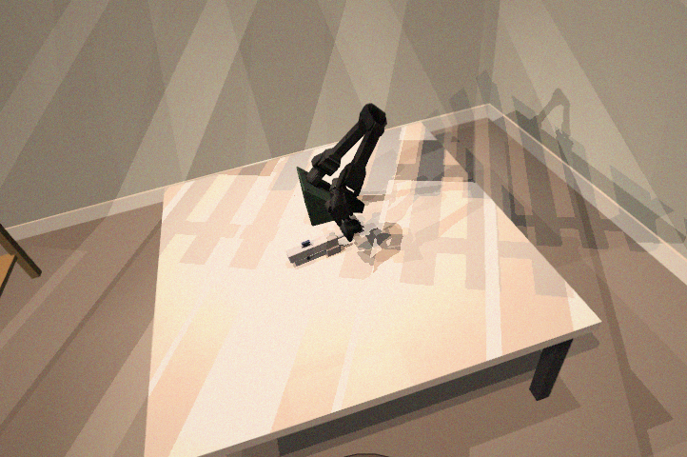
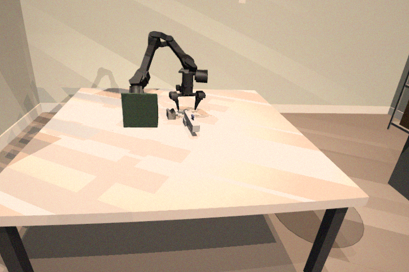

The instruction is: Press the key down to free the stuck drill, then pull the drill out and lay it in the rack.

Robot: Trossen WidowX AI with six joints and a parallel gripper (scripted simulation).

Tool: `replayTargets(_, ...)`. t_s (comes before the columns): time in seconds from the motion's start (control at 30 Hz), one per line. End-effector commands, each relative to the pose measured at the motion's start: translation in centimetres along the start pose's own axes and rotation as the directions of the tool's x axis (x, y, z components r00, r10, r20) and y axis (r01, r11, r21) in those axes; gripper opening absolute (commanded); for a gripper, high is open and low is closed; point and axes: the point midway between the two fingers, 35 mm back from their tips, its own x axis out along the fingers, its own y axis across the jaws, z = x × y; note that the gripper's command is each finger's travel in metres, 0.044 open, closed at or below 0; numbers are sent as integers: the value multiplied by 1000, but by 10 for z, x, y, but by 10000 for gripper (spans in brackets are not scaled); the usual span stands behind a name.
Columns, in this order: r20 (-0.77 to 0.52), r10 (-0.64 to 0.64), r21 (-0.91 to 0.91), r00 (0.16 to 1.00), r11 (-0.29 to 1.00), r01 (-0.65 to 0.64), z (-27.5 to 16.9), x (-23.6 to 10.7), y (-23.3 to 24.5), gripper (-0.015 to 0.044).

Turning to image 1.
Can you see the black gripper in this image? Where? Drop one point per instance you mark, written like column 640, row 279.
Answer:
column 349, row 227

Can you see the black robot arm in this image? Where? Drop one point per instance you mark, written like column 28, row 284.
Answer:
column 344, row 202

